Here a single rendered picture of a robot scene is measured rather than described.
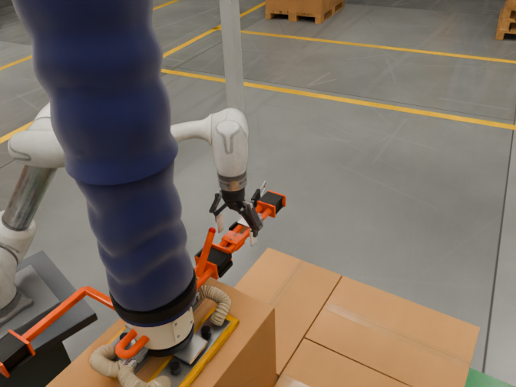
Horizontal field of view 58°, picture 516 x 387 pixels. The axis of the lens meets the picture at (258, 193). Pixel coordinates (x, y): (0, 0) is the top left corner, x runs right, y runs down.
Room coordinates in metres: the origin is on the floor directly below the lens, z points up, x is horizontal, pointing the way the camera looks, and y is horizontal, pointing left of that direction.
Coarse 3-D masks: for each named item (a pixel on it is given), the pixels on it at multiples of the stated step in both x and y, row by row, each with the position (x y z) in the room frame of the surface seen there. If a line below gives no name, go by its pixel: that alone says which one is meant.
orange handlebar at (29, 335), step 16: (256, 208) 1.33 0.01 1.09; (224, 240) 1.16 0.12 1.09; (240, 240) 1.16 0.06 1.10; (208, 272) 1.02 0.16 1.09; (80, 288) 0.98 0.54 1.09; (64, 304) 0.92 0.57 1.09; (112, 304) 0.91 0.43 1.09; (48, 320) 0.86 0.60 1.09; (32, 336) 0.82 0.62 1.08; (128, 336) 0.80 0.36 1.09; (144, 336) 0.79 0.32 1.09; (128, 352) 0.74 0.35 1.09
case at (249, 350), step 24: (240, 312) 0.99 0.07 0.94; (264, 312) 0.98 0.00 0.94; (240, 336) 0.89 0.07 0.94; (264, 336) 0.95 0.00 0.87; (216, 360) 0.81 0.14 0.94; (240, 360) 0.84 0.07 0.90; (264, 360) 0.94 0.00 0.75; (48, 384) 0.76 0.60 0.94; (72, 384) 0.76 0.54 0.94; (96, 384) 0.76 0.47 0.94; (120, 384) 0.75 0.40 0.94; (192, 384) 0.74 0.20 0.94; (216, 384) 0.74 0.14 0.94; (240, 384) 0.83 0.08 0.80; (264, 384) 0.94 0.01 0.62
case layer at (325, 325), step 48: (240, 288) 1.47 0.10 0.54; (288, 288) 1.46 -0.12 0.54; (336, 288) 1.44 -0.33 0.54; (288, 336) 1.19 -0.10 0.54; (336, 336) 1.18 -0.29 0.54; (384, 336) 1.17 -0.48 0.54; (432, 336) 1.16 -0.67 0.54; (288, 384) 0.98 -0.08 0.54; (336, 384) 0.98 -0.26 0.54; (384, 384) 0.97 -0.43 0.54; (432, 384) 0.96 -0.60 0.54
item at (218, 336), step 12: (204, 324) 0.92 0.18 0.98; (228, 324) 0.91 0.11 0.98; (204, 336) 0.87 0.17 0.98; (216, 336) 0.87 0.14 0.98; (228, 336) 0.89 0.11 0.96; (204, 348) 0.83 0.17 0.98; (216, 348) 0.84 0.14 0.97; (168, 360) 0.80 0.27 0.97; (180, 360) 0.80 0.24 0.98; (204, 360) 0.80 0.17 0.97; (156, 372) 0.76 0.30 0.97; (168, 372) 0.76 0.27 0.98; (180, 372) 0.76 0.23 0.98; (192, 372) 0.76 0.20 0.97; (180, 384) 0.73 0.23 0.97
